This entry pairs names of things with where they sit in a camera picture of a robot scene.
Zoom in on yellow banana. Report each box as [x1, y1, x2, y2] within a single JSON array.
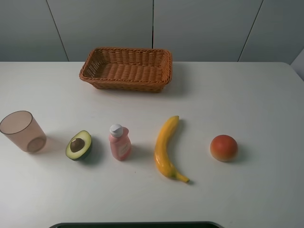
[[154, 115, 190, 183]]

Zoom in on brown wicker basket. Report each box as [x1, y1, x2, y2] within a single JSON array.
[[79, 47, 172, 92]]

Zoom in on small pink bottle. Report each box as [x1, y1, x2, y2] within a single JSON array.
[[109, 124, 132, 161]]

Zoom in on orange red peach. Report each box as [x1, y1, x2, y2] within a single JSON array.
[[210, 135, 238, 162]]

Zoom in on halved avocado with pit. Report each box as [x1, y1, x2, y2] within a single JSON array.
[[66, 130, 93, 161]]

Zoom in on black tray edge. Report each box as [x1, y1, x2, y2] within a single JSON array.
[[50, 221, 223, 228]]

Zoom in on translucent pink plastic cup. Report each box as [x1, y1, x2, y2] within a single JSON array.
[[0, 111, 47, 153]]

